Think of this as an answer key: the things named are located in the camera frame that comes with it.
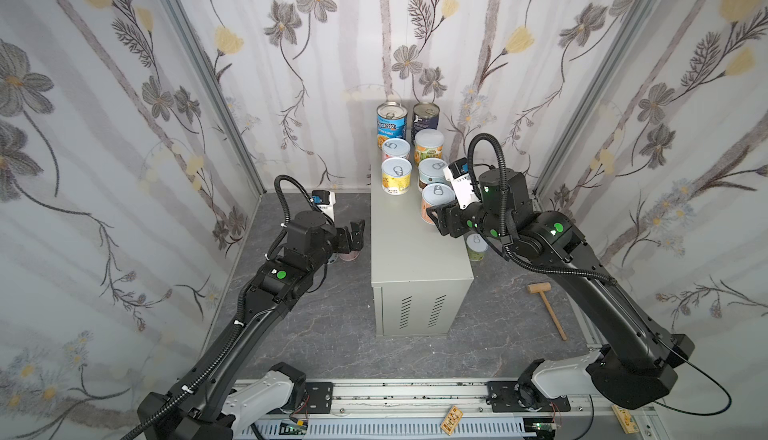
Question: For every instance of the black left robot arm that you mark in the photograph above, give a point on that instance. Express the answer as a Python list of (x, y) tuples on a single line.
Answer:
[(194, 407)]

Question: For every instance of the grey metal cabinet box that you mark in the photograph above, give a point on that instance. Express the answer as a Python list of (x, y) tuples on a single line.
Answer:
[(419, 277)]

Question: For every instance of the green orange label can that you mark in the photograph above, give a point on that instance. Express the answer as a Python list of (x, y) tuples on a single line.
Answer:
[(428, 143)]

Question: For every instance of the white-lid green label can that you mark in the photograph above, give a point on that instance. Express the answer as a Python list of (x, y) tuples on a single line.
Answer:
[(476, 247)]

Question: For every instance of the dark can with gold lid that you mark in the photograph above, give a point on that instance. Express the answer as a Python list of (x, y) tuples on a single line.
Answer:
[(425, 115)]

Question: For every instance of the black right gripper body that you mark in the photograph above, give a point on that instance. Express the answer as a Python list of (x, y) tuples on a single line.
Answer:
[(452, 219)]

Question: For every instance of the aluminium corner wall post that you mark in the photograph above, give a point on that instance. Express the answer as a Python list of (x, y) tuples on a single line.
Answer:
[(628, 33)]

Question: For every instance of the white-lid pink can front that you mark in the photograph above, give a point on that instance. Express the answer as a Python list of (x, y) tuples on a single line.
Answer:
[(395, 148)]

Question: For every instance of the white-lid yellow can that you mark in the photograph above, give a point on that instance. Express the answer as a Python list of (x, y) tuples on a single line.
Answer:
[(396, 175)]

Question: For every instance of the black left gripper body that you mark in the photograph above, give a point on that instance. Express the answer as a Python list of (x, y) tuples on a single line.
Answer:
[(349, 236)]

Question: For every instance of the wooden mallet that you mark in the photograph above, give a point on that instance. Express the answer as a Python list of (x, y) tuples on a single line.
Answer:
[(541, 289)]

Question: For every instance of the small orange tag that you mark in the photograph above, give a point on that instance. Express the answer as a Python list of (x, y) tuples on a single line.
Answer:
[(451, 420)]

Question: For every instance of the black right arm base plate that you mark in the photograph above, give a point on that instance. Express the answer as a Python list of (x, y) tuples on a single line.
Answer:
[(510, 396)]

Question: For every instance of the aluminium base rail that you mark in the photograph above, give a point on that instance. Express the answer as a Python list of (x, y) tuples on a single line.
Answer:
[(277, 396)]

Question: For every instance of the yellow tag right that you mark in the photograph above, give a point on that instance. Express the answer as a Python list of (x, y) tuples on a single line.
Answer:
[(626, 420)]

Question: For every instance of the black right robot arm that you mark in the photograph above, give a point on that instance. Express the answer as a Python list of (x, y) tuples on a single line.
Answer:
[(637, 363)]

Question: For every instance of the white-lid pink can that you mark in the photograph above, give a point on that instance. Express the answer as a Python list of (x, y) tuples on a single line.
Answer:
[(351, 256), (395, 148)]

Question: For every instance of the left corner wall post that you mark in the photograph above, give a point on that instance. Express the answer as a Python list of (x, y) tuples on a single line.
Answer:
[(204, 71)]

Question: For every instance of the blue label soup can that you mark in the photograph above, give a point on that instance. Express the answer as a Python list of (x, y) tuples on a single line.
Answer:
[(391, 121)]

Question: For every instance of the white cable duct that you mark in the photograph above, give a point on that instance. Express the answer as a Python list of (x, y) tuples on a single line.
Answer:
[(395, 428)]

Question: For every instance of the white-lid grey can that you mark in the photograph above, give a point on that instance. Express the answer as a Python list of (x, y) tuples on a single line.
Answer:
[(430, 171)]

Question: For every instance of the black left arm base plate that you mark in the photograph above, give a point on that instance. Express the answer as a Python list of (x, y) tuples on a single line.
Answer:
[(318, 398)]

